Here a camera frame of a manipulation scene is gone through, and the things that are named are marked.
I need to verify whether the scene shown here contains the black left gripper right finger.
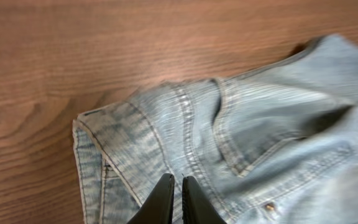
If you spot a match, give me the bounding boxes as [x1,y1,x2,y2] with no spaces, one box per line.
[182,176,226,224]

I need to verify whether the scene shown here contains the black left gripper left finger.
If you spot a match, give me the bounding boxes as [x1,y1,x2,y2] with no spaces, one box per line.
[127,174,175,224]

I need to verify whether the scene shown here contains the light blue denim shorts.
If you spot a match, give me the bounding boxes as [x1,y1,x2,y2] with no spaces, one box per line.
[73,35,358,223]

